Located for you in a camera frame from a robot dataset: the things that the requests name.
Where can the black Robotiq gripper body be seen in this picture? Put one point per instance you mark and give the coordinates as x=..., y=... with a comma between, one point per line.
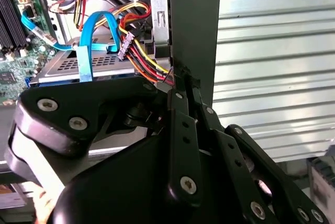
x=117, y=195

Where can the hard disk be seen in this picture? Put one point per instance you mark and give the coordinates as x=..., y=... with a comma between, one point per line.
x=47, y=84

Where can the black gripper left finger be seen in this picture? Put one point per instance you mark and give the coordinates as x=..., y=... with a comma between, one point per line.
x=78, y=98

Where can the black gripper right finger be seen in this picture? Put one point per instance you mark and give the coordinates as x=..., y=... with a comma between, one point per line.
x=235, y=156

